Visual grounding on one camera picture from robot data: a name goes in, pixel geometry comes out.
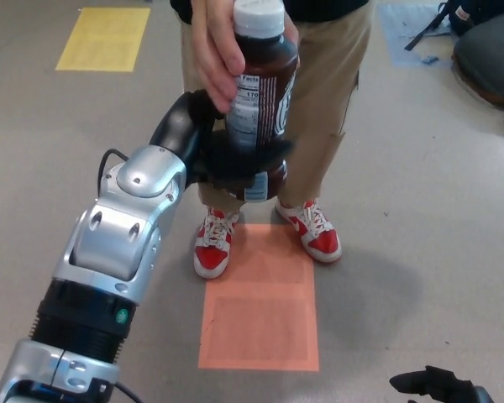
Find person's right hand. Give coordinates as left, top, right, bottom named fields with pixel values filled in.
left=191, top=0, right=302, bottom=114

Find robot black right hand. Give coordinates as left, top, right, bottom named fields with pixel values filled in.
left=388, top=364, right=495, bottom=403

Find robot black left hand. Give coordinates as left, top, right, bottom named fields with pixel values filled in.
left=149, top=90, right=295, bottom=198

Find brown protein shake bottle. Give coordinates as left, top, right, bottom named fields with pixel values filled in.
left=222, top=0, right=300, bottom=202

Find person's right red white sneaker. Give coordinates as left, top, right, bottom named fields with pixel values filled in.
left=192, top=206, right=240, bottom=280

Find person's red white sneaker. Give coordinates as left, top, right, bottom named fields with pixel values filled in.
left=192, top=206, right=240, bottom=280
left=274, top=199, right=344, bottom=264

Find person's left red white sneaker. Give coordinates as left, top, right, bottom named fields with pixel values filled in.
left=274, top=199, right=344, bottom=264

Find yellow paper sheet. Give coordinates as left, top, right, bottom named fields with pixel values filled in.
left=55, top=7, right=151, bottom=72

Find khaki cargo trousers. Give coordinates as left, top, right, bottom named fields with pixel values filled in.
left=178, top=3, right=373, bottom=211

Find blue paper sheet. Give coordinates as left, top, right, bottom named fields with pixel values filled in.
left=377, top=3, right=454, bottom=66

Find orange paper sheet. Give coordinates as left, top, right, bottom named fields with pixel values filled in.
left=197, top=223, right=320, bottom=373

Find grey padded bag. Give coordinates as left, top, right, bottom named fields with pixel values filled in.
left=451, top=18, right=504, bottom=106

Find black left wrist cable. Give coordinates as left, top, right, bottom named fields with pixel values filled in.
left=97, top=149, right=129, bottom=194

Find black left elbow cable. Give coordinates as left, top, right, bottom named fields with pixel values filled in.
left=108, top=379, right=144, bottom=403

